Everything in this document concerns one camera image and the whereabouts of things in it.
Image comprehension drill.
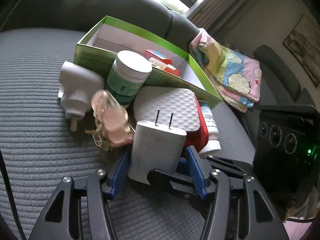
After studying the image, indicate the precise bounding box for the red plastic scoop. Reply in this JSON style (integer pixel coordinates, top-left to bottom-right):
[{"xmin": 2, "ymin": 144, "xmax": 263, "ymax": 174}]
[{"xmin": 183, "ymin": 99, "xmax": 209, "ymax": 152}]

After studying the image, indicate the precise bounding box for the large white pill bottle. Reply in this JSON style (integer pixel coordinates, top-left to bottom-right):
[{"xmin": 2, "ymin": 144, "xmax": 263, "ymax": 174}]
[{"xmin": 199, "ymin": 100, "xmax": 221, "ymax": 158}]

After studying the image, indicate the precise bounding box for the white usb charger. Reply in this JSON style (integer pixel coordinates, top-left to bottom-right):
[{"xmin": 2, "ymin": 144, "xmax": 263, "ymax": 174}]
[{"xmin": 128, "ymin": 109, "xmax": 187, "ymax": 184}]

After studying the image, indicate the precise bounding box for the white textured pad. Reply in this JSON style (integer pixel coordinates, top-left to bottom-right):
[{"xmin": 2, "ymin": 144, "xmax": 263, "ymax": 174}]
[{"xmin": 133, "ymin": 86, "xmax": 200, "ymax": 132}]

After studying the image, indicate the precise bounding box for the transparent pink hair claw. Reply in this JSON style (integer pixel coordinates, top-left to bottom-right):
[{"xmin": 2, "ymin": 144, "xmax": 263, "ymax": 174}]
[{"xmin": 85, "ymin": 89, "xmax": 135, "ymax": 151}]

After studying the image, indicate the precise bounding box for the small green-label white bottle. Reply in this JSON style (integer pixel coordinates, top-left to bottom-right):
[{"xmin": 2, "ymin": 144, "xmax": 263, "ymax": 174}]
[{"xmin": 105, "ymin": 50, "xmax": 152, "ymax": 108}]

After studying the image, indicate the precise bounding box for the white plug-in device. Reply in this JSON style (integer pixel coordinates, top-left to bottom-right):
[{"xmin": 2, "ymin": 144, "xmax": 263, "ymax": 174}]
[{"xmin": 58, "ymin": 61, "xmax": 105, "ymax": 132}]

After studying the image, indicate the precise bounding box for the pink sleeve forearm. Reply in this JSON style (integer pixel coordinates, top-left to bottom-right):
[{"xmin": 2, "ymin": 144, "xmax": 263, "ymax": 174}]
[{"xmin": 283, "ymin": 217, "xmax": 315, "ymax": 240}]

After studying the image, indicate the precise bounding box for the colourful folded cloth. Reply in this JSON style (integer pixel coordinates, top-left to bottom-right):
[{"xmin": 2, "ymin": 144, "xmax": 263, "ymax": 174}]
[{"xmin": 189, "ymin": 28, "xmax": 262, "ymax": 113}]

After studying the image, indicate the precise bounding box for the green cardboard box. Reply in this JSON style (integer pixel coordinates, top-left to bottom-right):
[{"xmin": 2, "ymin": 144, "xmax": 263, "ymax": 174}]
[{"xmin": 73, "ymin": 15, "xmax": 222, "ymax": 110}]

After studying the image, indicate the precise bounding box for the striped curtain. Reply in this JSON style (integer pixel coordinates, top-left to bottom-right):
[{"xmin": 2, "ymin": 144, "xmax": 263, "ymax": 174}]
[{"xmin": 186, "ymin": 0, "xmax": 257, "ymax": 36}]

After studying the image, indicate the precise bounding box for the black camera box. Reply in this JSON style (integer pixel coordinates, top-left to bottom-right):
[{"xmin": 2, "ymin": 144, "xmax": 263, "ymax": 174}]
[{"xmin": 253, "ymin": 105, "xmax": 319, "ymax": 220}]

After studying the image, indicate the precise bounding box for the framed wall picture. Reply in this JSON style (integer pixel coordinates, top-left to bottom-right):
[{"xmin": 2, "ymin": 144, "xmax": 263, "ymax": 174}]
[{"xmin": 283, "ymin": 14, "xmax": 320, "ymax": 88}]

